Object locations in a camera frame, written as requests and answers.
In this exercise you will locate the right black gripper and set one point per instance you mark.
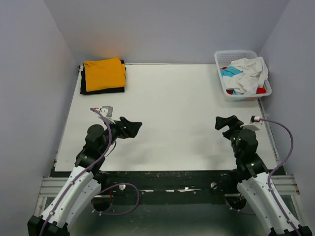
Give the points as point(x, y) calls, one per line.
point(233, 121)

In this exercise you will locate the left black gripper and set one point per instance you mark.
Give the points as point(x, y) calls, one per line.
point(126, 128)

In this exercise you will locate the white t shirt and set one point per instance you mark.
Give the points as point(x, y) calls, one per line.
point(254, 67)

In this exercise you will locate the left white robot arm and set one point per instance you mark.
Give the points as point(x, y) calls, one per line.
point(84, 181)

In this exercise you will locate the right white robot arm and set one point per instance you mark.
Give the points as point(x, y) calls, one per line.
point(253, 180)

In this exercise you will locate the red t shirt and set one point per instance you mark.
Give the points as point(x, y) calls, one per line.
point(242, 84)

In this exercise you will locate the light blue t shirt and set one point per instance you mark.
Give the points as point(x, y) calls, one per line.
point(230, 71)

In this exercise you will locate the folded orange t shirt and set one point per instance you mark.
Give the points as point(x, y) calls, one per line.
point(104, 73)

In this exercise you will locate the white plastic basket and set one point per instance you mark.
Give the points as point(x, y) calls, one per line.
point(223, 59)

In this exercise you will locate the folded black t shirt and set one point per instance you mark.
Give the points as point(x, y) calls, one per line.
point(98, 91)

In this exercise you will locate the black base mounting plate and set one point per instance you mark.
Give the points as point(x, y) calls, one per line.
point(167, 188)

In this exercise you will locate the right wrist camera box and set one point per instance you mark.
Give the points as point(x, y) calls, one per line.
point(254, 124)

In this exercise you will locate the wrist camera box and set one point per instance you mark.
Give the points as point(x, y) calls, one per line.
point(254, 124)
point(107, 111)

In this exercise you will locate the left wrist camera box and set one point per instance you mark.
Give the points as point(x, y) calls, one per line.
point(107, 111)

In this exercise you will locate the aluminium frame rail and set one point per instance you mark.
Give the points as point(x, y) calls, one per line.
point(285, 185)

